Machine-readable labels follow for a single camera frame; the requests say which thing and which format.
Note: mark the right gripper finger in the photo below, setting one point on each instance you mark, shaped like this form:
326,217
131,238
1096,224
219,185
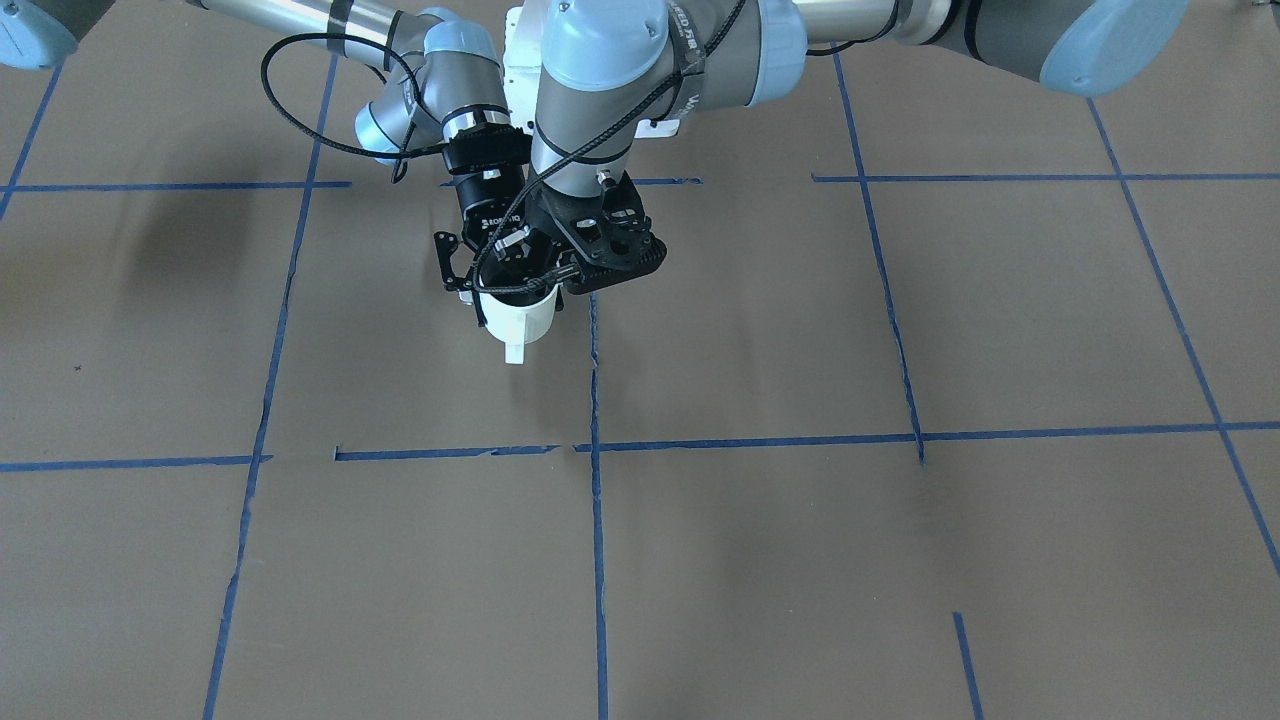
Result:
452,262

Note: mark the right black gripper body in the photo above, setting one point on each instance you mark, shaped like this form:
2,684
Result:
485,203

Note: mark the white mug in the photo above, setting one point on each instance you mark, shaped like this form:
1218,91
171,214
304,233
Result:
517,326

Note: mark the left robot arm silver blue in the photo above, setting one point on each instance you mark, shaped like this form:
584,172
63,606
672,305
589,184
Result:
724,54

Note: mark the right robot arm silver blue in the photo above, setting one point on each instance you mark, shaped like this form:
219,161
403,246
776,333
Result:
442,94

